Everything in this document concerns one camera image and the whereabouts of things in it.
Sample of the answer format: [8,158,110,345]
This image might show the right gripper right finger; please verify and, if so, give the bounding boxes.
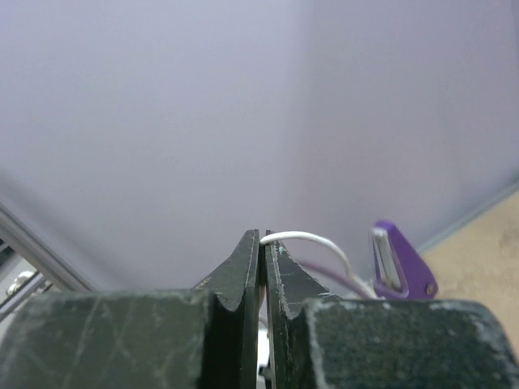
[264,242,518,388]

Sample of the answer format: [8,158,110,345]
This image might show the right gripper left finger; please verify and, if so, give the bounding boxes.
[1,230,260,388]

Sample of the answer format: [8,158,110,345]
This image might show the purple metronome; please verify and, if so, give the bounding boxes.
[370,220,439,299]

